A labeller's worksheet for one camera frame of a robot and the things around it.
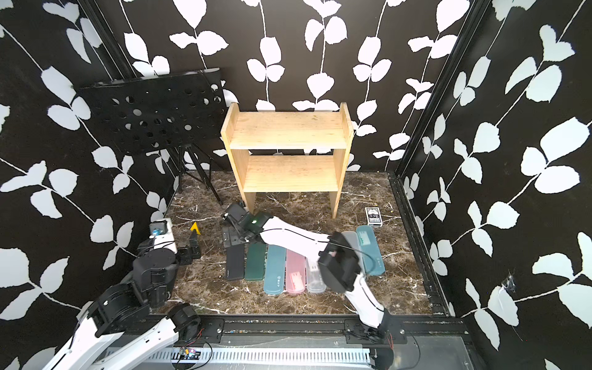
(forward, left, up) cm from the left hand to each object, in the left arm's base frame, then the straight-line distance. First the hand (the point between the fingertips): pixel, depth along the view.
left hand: (181, 231), depth 66 cm
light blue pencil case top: (-3, -25, -26) cm, 37 cm away
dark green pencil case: (+2, -18, -25) cm, 30 cm away
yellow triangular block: (+18, +10, -26) cm, 33 cm away
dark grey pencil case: (+1, -9, -27) cm, 29 cm away
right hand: (+7, -11, -15) cm, 20 cm away
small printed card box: (+20, -69, -26) cm, 77 cm away
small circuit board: (-27, +1, -28) cm, 39 cm away
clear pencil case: (-8, -40, -28) cm, 49 cm away
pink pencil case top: (-4, -33, -26) cm, 42 cm away
